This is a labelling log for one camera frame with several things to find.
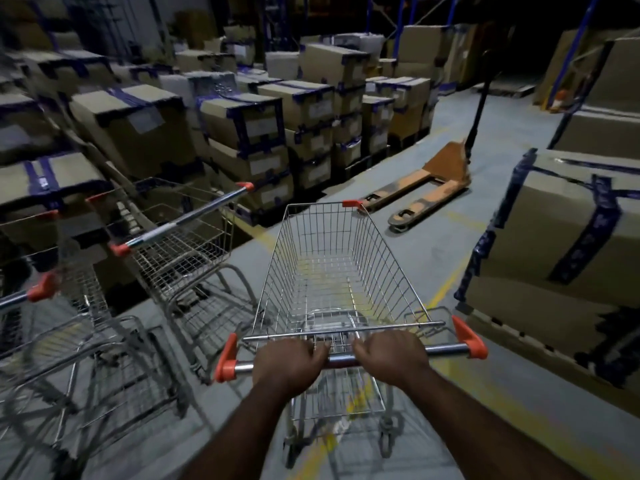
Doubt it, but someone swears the person's right hand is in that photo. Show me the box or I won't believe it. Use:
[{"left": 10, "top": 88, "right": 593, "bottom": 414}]
[{"left": 352, "top": 329, "right": 431, "bottom": 390}]

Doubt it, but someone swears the person's left hand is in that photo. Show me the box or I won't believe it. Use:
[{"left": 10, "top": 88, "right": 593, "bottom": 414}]
[{"left": 252, "top": 338, "right": 332, "bottom": 398}]

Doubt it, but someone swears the wire shopping cart orange handle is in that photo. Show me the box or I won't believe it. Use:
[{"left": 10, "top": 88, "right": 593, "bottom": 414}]
[
  {"left": 214, "top": 199, "right": 489, "bottom": 470},
  {"left": 86, "top": 178, "right": 261, "bottom": 385},
  {"left": 0, "top": 245, "right": 193, "bottom": 480}
]

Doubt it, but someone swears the person's left forearm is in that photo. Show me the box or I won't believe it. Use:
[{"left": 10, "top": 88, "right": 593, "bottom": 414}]
[{"left": 179, "top": 382, "right": 301, "bottom": 480}]

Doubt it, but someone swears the person's right forearm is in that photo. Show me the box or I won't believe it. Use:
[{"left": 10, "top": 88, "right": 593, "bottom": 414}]
[{"left": 397, "top": 367, "right": 588, "bottom": 480}]

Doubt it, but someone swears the orange hand pallet jack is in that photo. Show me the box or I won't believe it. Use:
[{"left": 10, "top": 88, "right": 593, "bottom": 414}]
[{"left": 357, "top": 50, "right": 503, "bottom": 233}]

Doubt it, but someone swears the large taped cardboard box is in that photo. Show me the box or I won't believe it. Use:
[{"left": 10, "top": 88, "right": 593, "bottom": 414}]
[
  {"left": 547, "top": 37, "right": 640, "bottom": 160},
  {"left": 454, "top": 148, "right": 640, "bottom": 418}
]

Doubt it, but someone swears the stack of taped cardboard boxes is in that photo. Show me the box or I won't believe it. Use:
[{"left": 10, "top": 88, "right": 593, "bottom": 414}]
[{"left": 0, "top": 24, "right": 453, "bottom": 275}]

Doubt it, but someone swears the wooden pallet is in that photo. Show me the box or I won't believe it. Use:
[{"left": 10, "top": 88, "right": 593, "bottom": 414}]
[{"left": 472, "top": 75, "right": 543, "bottom": 99}]

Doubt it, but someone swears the blue steel storage rack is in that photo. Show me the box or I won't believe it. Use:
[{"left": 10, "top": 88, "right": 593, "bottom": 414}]
[{"left": 260, "top": 0, "right": 606, "bottom": 110}]

